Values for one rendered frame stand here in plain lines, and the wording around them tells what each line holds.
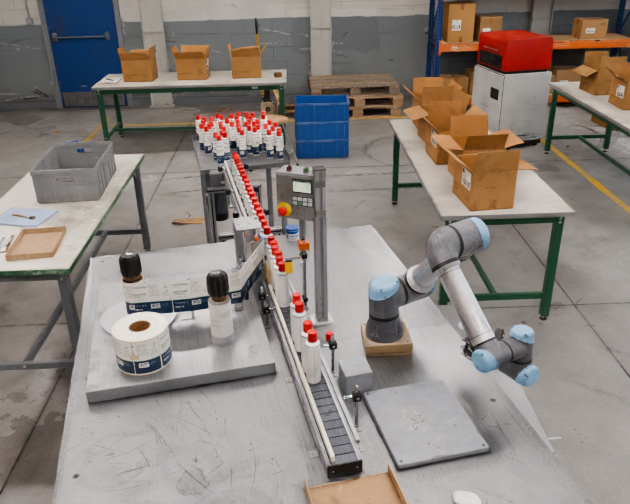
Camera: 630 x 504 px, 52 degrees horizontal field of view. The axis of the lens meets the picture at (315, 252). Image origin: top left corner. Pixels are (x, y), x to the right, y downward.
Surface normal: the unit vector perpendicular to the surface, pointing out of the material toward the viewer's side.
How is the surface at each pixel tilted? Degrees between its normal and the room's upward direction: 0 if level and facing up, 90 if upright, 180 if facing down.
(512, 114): 90
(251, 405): 0
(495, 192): 89
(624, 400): 0
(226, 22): 90
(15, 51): 90
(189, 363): 0
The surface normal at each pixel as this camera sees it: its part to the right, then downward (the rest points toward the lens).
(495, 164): 0.15, 0.59
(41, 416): -0.02, -0.90
